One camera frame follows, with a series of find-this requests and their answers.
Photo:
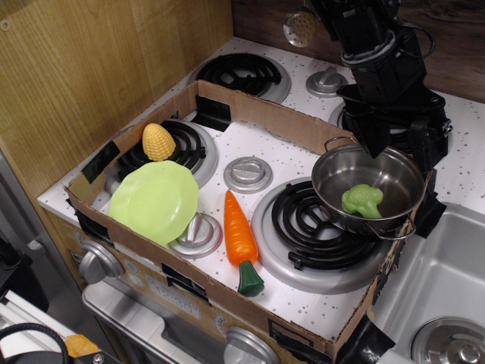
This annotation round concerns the silver back stove knob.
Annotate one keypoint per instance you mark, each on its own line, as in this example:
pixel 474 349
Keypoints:
pixel 325 84

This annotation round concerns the front left black burner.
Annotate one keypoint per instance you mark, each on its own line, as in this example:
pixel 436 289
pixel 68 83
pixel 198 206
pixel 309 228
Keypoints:
pixel 194 149

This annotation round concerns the silver centre stove knob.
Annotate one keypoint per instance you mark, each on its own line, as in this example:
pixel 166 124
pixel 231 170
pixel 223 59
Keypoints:
pixel 248 175

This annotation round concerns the front right black burner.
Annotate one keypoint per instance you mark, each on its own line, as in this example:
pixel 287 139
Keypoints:
pixel 299 247

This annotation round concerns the brown cardboard fence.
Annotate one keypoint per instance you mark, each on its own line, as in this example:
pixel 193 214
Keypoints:
pixel 290 142

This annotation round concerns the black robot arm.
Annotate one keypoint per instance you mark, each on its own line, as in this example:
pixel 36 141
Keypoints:
pixel 386 61

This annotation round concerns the silver oven door handle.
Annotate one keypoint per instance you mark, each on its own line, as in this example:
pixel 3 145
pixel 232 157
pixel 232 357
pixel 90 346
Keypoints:
pixel 160 337

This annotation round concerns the back left black burner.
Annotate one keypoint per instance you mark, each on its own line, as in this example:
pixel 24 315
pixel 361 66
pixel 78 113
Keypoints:
pixel 255 75

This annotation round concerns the green toy broccoli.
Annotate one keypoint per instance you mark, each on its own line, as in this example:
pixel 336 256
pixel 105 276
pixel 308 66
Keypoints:
pixel 364 200

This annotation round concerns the orange toy carrot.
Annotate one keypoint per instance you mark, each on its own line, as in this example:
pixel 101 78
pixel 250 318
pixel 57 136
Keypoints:
pixel 241 247

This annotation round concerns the stainless steel pot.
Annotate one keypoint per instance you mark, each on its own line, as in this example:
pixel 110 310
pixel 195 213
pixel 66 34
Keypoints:
pixel 345 165

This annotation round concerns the silver stove knob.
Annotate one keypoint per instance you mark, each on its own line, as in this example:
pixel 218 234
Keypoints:
pixel 248 175
pixel 203 235
pixel 325 84

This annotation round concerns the stainless steel sink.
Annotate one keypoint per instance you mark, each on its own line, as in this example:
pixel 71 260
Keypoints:
pixel 438 276

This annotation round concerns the silver oven front knob left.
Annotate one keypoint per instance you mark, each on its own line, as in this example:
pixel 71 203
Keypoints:
pixel 98 263

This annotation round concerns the silver oven knob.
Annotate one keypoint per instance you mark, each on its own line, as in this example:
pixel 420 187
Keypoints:
pixel 245 347
pixel 98 263

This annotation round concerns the silver oven front knob right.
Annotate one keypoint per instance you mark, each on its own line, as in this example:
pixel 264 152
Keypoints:
pixel 245 347

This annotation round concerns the light green plastic plate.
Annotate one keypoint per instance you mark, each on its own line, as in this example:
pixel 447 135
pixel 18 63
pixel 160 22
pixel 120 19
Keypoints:
pixel 156 201

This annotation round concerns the hanging silver slotted spoon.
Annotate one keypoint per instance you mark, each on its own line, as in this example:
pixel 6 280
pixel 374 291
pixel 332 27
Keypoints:
pixel 300 26

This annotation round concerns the silver front stove knob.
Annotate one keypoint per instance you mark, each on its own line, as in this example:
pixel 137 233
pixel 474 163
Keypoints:
pixel 203 235

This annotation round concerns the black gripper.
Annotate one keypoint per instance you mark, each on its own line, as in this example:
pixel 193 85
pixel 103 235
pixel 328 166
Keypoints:
pixel 394 84

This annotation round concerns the silver sink drain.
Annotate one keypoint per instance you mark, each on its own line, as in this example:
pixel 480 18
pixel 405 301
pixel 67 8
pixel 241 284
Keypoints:
pixel 448 340

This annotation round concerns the orange object bottom left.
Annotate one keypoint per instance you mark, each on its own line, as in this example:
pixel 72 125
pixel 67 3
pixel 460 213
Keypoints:
pixel 78 345

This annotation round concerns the yellow toy corn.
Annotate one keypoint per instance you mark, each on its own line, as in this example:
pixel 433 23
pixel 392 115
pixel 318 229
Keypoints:
pixel 157 143

